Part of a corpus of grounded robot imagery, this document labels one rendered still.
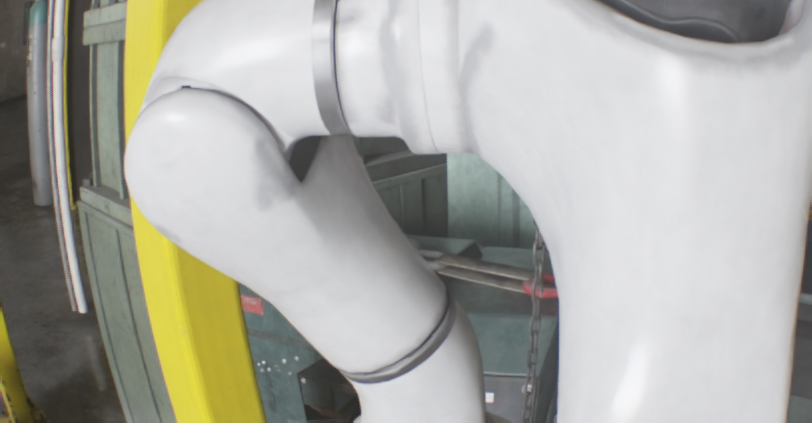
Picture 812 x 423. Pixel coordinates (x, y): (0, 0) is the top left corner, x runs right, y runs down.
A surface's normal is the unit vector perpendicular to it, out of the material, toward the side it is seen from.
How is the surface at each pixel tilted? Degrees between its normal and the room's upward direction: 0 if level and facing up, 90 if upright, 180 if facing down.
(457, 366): 86
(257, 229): 124
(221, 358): 90
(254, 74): 99
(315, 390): 90
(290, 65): 97
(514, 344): 45
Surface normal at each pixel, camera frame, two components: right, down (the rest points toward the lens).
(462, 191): -0.73, 0.19
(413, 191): 0.68, 0.14
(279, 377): -0.46, 0.23
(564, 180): -0.96, 0.21
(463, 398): 0.56, 0.31
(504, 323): -0.36, -0.53
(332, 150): 0.88, -0.29
